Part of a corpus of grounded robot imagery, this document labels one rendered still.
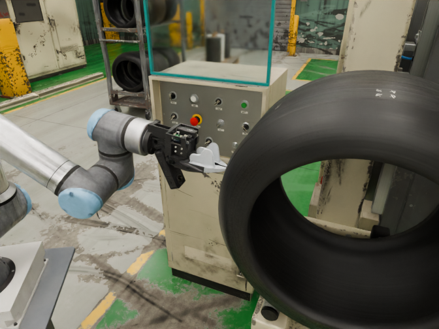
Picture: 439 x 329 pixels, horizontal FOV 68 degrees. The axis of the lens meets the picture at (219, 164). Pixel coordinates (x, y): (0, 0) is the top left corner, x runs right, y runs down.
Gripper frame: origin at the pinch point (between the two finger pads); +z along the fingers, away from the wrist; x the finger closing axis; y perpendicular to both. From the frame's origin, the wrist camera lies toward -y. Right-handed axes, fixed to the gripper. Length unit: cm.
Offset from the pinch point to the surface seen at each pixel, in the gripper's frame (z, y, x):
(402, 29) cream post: 29, 34, 28
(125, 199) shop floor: -123, -139, 121
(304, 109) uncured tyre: 15.5, 21.9, -8.0
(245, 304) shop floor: 6, -123, 60
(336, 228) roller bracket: 32.0, -24.9, 25.5
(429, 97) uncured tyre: 33.5, 27.2, -3.6
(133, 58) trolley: -235, -71, 294
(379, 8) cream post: 23, 37, 28
